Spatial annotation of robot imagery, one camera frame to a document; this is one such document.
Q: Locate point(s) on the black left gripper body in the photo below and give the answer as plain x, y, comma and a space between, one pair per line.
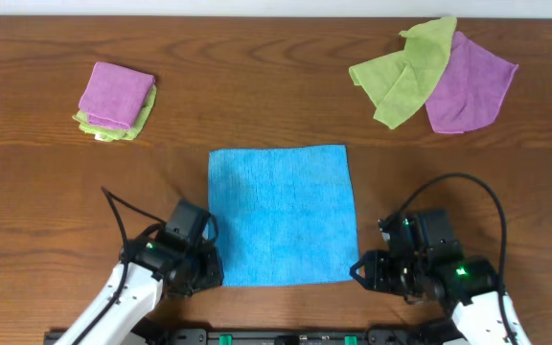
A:
211, 267

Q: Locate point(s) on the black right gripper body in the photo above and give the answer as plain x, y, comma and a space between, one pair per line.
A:
375, 270

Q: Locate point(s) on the blue microfiber cloth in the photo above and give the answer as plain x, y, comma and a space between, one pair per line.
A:
286, 217

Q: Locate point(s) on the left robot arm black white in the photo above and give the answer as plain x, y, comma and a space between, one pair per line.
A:
129, 294

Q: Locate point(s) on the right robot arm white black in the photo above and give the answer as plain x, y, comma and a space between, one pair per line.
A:
489, 319

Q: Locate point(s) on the folded green cloth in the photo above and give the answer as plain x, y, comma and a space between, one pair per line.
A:
109, 135

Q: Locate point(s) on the folded purple cloth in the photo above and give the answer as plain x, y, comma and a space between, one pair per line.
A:
115, 95

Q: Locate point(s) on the loose purple microfiber cloth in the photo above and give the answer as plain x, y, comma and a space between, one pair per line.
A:
472, 89

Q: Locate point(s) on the loose green microfiber cloth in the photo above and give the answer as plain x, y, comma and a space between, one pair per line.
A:
398, 84

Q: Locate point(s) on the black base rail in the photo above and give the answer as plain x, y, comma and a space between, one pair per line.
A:
285, 337

